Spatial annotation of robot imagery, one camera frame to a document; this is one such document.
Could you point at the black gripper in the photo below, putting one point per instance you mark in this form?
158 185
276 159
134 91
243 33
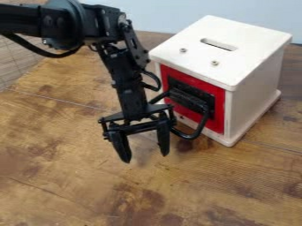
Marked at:
153 117

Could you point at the red drawer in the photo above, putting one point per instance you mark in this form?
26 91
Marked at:
216 124

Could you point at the black drawer handle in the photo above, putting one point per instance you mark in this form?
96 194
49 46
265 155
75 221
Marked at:
193 104

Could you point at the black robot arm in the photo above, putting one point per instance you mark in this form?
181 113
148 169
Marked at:
55 29

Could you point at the white wooden drawer box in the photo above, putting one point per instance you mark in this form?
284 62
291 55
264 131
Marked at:
234 56

